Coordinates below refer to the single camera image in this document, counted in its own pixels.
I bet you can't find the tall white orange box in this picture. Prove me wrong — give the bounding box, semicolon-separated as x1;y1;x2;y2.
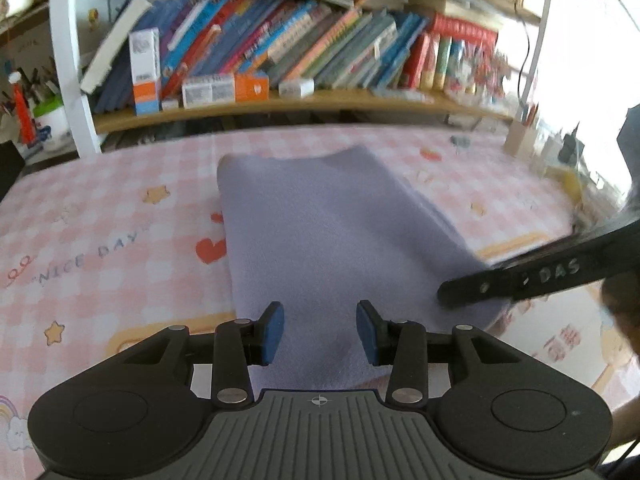
129;29;163;116

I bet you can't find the person's right hand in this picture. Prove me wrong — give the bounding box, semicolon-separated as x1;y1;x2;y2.
600;275;640;356

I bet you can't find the red tassel ornament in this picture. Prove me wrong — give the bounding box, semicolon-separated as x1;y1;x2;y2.
9;71;38;146

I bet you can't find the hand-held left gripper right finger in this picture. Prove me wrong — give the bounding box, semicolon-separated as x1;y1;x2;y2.
355;300;523;408

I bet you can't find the white power adapter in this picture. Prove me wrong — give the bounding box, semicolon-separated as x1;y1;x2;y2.
278;78;316;98

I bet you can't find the long white orange box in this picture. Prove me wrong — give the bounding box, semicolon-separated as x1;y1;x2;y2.
181;72;271;109

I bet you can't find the black cable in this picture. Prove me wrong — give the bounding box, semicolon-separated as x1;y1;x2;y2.
516;7;540;111

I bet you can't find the pink checked cartoon desk mat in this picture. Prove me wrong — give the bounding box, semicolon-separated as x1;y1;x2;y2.
0;125;640;480

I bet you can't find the black box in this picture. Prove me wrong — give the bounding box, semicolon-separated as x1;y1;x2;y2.
0;141;26;201

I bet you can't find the colourful bead flower ornament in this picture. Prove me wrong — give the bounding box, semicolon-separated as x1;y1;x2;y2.
445;42;516;106

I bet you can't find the beige pen holder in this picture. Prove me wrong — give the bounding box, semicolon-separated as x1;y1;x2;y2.
504;120;536;158

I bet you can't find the row of colourful books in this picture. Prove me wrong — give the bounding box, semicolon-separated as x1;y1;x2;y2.
80;0;501;116

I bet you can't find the blue white pamphlet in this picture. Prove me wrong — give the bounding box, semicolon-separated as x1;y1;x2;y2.
372;87;436;106

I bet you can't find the wooden bookshelf with white frame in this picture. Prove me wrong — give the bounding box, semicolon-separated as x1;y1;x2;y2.
47;0;556;157

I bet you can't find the thick beige worn book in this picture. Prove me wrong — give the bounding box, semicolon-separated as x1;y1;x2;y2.
439;2;502;32

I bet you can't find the purple and pink sweater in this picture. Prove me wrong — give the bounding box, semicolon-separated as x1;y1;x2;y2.
216;145;506;393

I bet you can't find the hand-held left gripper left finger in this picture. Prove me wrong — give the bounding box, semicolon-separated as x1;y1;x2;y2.
117;301;286;408

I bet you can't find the white green cup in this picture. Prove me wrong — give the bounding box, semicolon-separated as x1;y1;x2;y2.
32;97;76;153

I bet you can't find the black power adapter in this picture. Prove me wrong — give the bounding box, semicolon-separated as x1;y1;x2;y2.
559;122;583;163

